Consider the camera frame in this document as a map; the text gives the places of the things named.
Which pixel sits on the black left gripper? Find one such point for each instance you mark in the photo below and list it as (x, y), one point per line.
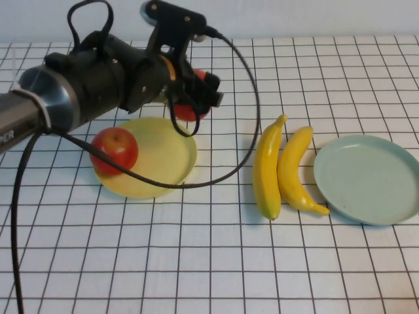
(187, 89)

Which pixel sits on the red apple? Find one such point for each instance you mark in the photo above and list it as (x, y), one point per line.
(186, 113)
(114, 144)

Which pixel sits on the long straight yellow banana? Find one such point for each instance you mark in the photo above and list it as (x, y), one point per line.
(266, 170)

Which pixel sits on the curved yellow banana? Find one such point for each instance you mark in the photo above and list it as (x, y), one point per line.
(292, 173)

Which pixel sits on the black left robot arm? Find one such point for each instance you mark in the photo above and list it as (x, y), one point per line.
(91, 81)

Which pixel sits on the yellow plastic plate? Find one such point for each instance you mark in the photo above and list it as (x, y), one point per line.
(160, 153)

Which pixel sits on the pale green plastic plate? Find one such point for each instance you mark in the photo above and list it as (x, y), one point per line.
(366, 183)

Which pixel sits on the white grid-pattern tablecloth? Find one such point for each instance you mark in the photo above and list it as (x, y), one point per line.
(209, 268)

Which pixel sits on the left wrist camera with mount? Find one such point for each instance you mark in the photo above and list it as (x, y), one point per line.
(176, 19)

